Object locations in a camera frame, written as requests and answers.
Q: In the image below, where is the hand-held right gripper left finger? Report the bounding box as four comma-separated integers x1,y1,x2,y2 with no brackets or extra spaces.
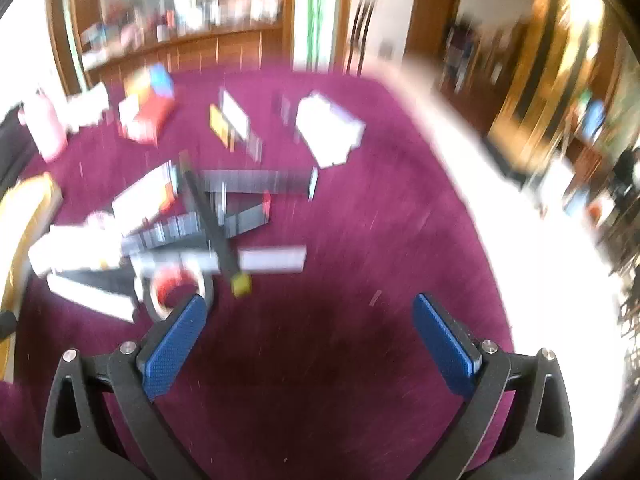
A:
41,292,211,480

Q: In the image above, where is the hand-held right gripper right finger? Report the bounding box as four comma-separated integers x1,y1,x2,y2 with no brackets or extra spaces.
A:
411,292,576,480

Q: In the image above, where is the black tape roll red core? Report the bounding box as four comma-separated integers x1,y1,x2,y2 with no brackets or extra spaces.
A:
134,266,216,323

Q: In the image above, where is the pale floral tube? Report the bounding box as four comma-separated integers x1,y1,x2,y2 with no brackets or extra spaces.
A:
239,245,307,273

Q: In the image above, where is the white pill bottle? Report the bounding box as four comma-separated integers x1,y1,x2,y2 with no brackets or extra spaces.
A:
27,225,126,281

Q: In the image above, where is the yellow-rimmed white tray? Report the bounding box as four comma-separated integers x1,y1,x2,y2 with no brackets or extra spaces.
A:
0,172,63,383

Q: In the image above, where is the red pouch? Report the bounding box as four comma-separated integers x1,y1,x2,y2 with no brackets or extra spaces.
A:
117,92,176,146

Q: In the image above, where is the white box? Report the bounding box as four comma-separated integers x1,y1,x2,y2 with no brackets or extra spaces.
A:
294,91,366,168

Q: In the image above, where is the pink knitted jar cover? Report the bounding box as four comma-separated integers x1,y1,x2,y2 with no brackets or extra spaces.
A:
19,89,68,163

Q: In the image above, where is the small blue cylinder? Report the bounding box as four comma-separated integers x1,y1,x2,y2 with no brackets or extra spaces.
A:
150,65,175,98

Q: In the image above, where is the wooden counter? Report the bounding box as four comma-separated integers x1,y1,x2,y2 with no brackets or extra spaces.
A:
75,25,286,73

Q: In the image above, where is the gold framed partition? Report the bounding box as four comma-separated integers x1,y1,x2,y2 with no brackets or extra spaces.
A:
487,0,626,171

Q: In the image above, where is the dark wooden chair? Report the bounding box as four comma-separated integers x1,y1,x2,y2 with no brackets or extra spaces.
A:
345,0,378,77

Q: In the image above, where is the wooden door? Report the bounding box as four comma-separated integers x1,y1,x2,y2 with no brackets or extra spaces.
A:
405,0,461,61

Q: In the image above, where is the pile of assorted goods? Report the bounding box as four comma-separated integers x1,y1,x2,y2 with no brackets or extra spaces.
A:
80,0,281,61

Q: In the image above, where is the bamboo print wall panel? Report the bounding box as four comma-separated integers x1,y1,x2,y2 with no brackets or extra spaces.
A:
295,0,353,72

